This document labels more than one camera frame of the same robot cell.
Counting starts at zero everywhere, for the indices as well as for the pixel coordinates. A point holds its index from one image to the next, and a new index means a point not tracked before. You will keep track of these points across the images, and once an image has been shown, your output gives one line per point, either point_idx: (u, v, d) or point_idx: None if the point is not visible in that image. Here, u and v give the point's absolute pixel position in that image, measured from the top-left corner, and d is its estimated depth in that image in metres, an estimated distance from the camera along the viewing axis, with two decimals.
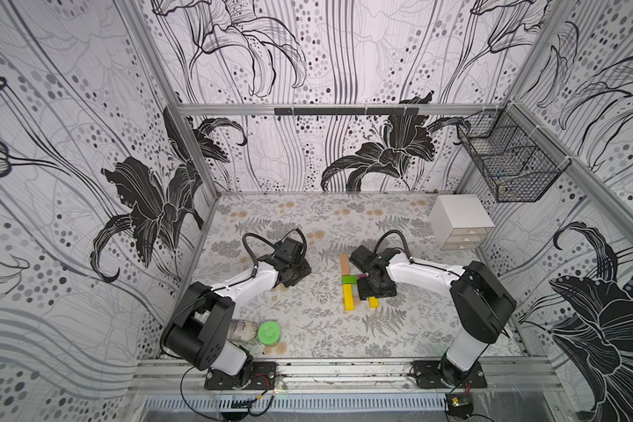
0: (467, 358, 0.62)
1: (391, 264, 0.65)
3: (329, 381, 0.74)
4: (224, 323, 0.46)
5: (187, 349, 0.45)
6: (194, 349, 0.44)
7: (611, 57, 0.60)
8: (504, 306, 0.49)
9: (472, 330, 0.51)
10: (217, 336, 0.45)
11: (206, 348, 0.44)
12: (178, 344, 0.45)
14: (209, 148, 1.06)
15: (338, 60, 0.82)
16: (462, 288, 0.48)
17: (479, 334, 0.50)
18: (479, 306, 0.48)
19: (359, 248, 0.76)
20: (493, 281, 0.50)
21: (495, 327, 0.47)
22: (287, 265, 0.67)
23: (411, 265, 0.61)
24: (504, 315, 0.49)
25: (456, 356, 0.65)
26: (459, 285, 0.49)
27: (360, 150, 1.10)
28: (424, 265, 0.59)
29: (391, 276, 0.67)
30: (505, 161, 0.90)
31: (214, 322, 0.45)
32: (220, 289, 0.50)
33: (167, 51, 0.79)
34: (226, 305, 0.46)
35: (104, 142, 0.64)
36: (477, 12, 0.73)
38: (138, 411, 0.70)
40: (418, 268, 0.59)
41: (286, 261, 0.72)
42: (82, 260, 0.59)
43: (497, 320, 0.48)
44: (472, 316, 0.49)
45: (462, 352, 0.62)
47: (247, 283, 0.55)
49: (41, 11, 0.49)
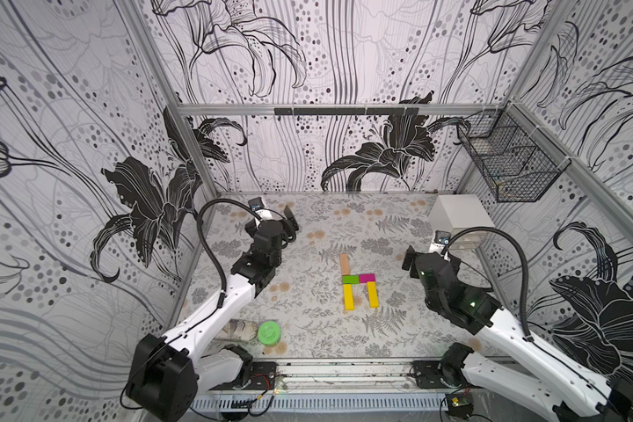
0: (493, 387, 0.60)
1: (496, 326, 0.49)
3: (329, 381, 0.74)
4: (186, 374, 0.40)
5: (154, 407, 0.41)
6: (161, 407, 0.41)
7: (611, 57, 0.60)
8: None
9: None
10: (184, 389, 0.41)
11: (170, 408, 0.40)
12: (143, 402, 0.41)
14: (209, 148, 1.06)
15: (338, 60, 0.82)
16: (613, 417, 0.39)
17: None
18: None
19: (444, 269, 0.53)
20: None
21: None
22: (269, 270, 0.60)
23: (527, 342, 0.47)
24: None
25: (472, 371, 0.63)
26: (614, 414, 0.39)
27: (360, 150, 1.09)
28: (546, 353, 0.45)
29: (483, 336, 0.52)
30: (505, 161, 0.90)
31: (174, 381, 0.40)
32: (176, 338, 0.43)
33: (167, 51, 0.79)
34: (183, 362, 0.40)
35: (104, 142, 0.64)
36: (477, 12, 0.73)
38: (138, 411, 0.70)
40: (540, 356, 0.46)
41: (267, 265, 0.63)
42: (82, 260, 0.59)
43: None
44: None
45: (493, 383, 0.60)
47: (210, 318, 0.47)
49: (41, 11, 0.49)
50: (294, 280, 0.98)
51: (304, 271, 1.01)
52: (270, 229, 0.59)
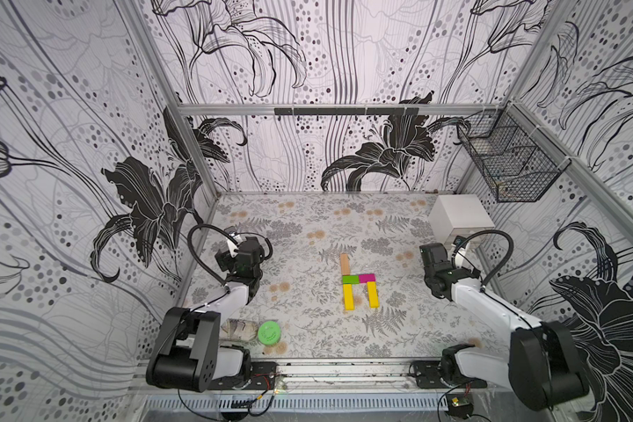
0: (476, 369, 0.61)
1: (461, 283, 0.61)
3: (329, 381, 0.74)
4: (214, 336, 0.45)
5: (183, 375, 0.42)
6: (190, 373, 0.43)
7: (611, 57, 0.60)
8: (570, 382, 0.42)
9: (519, 381, 0.46)
10: (210, 353, 0.45)
11: (200, 368, 0.43)
12: (171, 374, 0.43)
14: (209, 148, 1.06)
15: (338, 60, 0.82)
16: (523, 336, 0.44)
17: (522, 389, 0.45)
18: (536, 358, 0.43)
19: (434, 247, 0.70)
20: (571, 355, 0.43)
21: (546, 394, 0.42)
22: (253, 280, 0.68)
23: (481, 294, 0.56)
24: (565, 389, 0.42)
25: (462, 357, 0.65)
26: (524, 333, 0.44)
27: (360, 150, 1.09)
28: (495, 301, 0.54)
29: (454, 294, 0.63)
30: (505, 161, 0.90)
31: (204, 338, 0.44)
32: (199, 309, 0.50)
33: (167, 51, 0.79)
34: (212, 319, 0.46)
35: (104, 142, 0.64)
36: (477, 12, 0.73)
38: (138, 411, 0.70)
40: (487, 300, 0.55)
41: (251, 277, 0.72)
42: (82, 260, 0.59)
43: (552, 383, 0.42)
44: (523, 371, 0.44)
45: (475, 362, 0.61)
47: (224, 298, 0.56)
49: (41, 11, 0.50)
50: (294, 280, 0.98)
51: (304, 271, 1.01)
52: (250, 245, 0.71)
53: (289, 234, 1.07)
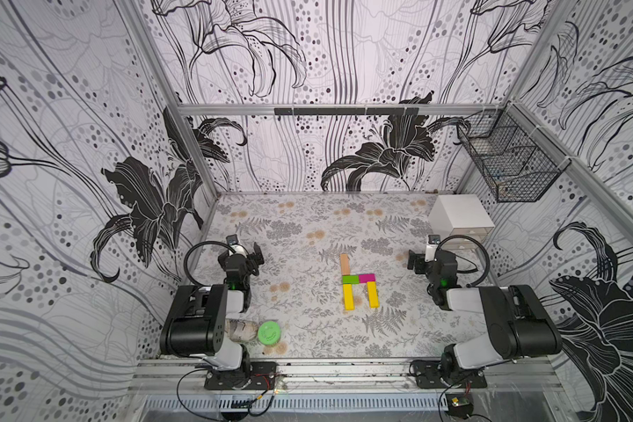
0: (472, 358, 0.62)
1: (454, 289, 0.69)
3: (329, 381, 0.74)
4: (223, 305, 0.51)
5: (197, 338, 0.45)
6: (204, 335, 0.46)
7: (611, 57, 0.60)
8: (541, 332, 0.46)
9: (495, 338, 0.50)
10: (219, 321, 0.48)
11: (214, 330, 0.46)
12: (184, 335, 0.46)
14: (209, 148, 1.06)
15: (338, 60, 0.82)
16: (488, 288, 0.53)
17: (499, 342, 0.49)
18: (499, 303, 0.50)
19: (448, 264, 0.72)
20: (537, 311, 0.48)
21: (515, 333, 0.46)
22: (245, 291, 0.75)
23: (468, 292, 0.63)
24: (537, 336, 0.46)
25: (462, 351, 0.66)
26: (488, 287, 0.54)
27: (360, 150, 1.09)
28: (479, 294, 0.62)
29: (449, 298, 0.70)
30: (505, 161, 0.90)
31: (215, 303, 0.49)
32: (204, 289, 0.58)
33: (167, 51, 0.79)
34: (222, 287, 0.52)
35: (104, 142, 0.64)
36: (477, 12, 0.73)
38: (138, 411, 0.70)
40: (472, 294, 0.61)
41: (242, 288, 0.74)
42: (82, 260, 0.59)
43: (521, 327, 0.47)
44: (495, 322, 0.49)
45: (470, 350, 0.62)
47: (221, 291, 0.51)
49: (41, 11, 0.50)
50: (294, 280, 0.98)
51: (304, 271, 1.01)
52: (236, 261, 0.73)
53: (289, 234, 1.07)
